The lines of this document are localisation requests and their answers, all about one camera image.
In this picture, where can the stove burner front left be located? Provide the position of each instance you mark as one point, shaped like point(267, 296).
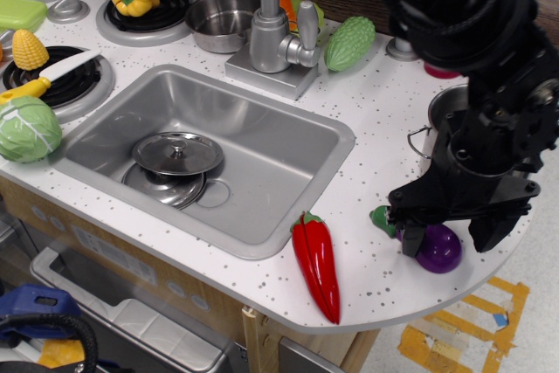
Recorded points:
point(75, 94)

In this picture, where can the green toy cabbage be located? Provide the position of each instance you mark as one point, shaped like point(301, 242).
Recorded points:
point(30, 130)

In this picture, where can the blue tool with black cable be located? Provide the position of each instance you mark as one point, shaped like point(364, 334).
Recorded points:
point(41, 312)

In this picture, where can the stove burner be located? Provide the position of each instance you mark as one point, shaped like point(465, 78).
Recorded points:
point(75, 94)
point(160, 26)

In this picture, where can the yellow toy corn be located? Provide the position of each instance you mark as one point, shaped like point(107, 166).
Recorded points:
point(28, 51)

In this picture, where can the steel lid with knob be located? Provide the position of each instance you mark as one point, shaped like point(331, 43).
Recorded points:
point(178, 153)

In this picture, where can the steel lid underneath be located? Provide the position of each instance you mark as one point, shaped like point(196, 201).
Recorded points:
point(176, 191)

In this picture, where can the grey oven door handle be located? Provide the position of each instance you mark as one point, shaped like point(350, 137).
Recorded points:
point(178, 340)

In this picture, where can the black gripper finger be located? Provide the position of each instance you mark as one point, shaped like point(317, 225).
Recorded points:
point(488, 231)
point(412, 238)

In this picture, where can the green plastic box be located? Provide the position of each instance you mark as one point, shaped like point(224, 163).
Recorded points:
point(22, 14)

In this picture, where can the yellow handled toy knife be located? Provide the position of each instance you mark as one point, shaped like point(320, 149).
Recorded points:
point(39, 86)

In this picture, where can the grey post with base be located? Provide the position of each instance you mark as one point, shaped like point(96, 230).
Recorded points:
point(401, 50)

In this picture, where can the red toy chili pepper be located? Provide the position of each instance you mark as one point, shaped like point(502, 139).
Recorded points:
point(313, 249)

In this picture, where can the large steel pot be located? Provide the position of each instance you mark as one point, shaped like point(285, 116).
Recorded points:
point(446, 103)

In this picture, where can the green toy bitter gourd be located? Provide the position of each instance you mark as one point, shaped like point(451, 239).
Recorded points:
point(350, 42)

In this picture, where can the small steel pot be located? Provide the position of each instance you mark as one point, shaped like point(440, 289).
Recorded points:
point(221, 26)

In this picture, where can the grey stove knob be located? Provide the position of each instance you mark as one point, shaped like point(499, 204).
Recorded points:
point(68, 11)

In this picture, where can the grey toy faucet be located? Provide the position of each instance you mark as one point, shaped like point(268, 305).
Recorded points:
point(275, 59)

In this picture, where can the purple toy eggplant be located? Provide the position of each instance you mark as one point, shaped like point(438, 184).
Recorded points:
point(441, 250)

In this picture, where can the stove burner back middle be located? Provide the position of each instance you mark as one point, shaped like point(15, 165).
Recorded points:
point(160, 26)

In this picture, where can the red toy fruit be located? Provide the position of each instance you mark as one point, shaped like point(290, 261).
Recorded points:
point(440, 73)

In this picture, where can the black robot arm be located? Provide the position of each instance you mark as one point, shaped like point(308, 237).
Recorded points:
point(482, 155)

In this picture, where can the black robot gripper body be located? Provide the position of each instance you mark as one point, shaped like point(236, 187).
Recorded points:
point(439, 196)

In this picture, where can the grey toy sink basin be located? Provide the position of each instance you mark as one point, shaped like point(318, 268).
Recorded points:
point(224, 164)

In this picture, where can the orange toy carrot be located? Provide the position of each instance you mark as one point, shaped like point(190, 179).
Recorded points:
point(287, 6)

